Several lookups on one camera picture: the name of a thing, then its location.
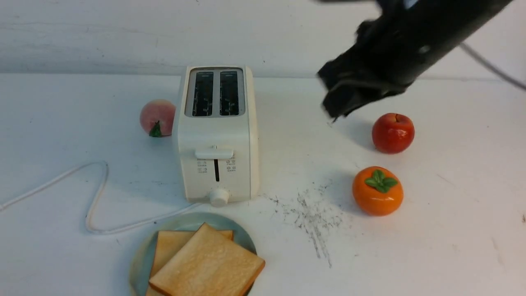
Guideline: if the orange persimmon with green leaf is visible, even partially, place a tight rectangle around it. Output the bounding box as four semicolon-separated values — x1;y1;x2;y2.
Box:
352;166;404;217

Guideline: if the toast slice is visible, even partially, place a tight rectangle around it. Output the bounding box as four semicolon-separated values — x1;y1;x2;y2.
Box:
146;225;233;296
149;223;265;296

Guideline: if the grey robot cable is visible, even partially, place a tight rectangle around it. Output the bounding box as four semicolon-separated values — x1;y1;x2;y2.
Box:
459;42;526;91

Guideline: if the white power cable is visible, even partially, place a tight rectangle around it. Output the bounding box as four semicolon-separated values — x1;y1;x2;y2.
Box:
0;161;202;235

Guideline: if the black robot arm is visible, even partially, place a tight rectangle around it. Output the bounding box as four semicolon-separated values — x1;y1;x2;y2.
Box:
317;0;510;119

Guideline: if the pink peach with leaf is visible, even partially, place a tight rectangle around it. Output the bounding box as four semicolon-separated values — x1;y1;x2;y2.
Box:
139;99;176;137

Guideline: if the white two-slot toaster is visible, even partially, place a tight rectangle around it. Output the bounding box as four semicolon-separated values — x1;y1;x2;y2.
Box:
172;65;261;207

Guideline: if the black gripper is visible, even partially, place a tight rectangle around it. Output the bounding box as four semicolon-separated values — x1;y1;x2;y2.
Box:
318;16;428;119

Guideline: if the red apple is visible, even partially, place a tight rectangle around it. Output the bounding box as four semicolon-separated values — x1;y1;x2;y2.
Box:
371;113;415;154

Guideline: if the light blue round plate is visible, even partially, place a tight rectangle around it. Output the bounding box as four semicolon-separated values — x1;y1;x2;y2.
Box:
128;212;257;296

